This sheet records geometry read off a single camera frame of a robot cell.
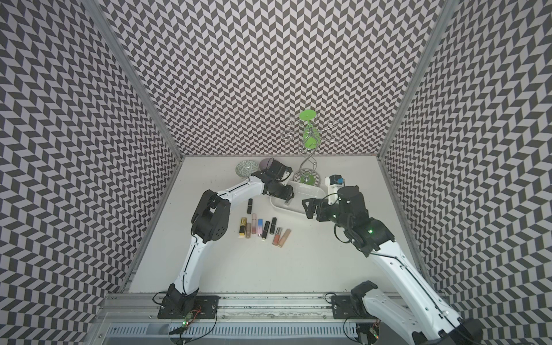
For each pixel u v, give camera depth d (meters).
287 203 0.98
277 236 0.89
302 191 1.02
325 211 0.64
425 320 0.39
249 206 0.98
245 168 1.12
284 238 0.89
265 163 1.08
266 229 0.91
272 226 0.91
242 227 0.91
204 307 0.72
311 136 0.85
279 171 0.83
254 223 0.93
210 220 0.59
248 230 0.91
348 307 0.73
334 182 0.63
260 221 0.94
